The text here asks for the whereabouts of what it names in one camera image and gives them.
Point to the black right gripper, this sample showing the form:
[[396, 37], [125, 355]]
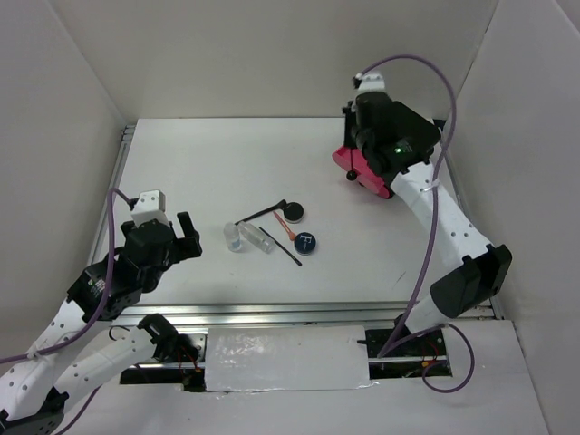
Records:
[[349, 117]]

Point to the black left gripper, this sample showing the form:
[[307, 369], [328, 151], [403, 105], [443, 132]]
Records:
[[189, 246]]

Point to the long black makeup brush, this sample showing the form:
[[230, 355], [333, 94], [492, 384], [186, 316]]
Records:
[[283, 248]]

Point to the pink rose-gold makeup brush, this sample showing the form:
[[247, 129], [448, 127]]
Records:
[[287, 229]]

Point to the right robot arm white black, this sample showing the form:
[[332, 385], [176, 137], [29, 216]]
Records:
[[476, 269]]

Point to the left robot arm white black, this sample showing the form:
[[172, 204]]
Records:
[[37, 391]]

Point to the black drawer cabinet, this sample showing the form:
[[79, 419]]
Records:
[[430, 137]]

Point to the small clear upright bottle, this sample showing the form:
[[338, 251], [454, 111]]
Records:
[[232, 237]]

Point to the clear lying bottle with barcode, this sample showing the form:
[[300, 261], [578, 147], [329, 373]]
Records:
[[256, 237]]

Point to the black fluffy powder brush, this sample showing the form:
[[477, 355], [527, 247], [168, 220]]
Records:
[[280, 205]]

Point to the black round compact jar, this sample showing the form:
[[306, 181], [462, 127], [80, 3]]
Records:
[[293, 212]]

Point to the navy round jar letter F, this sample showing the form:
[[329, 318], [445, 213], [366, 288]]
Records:
[[305, 243]]

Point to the white cover panel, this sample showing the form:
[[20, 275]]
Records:
[[306, 358]]

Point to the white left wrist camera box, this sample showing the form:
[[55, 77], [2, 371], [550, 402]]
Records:
[[150, 205]]

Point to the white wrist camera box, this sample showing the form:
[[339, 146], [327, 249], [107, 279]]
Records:
[[150, 205], [368, 82]]

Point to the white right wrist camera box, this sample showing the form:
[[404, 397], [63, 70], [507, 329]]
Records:
[[368, 82]]

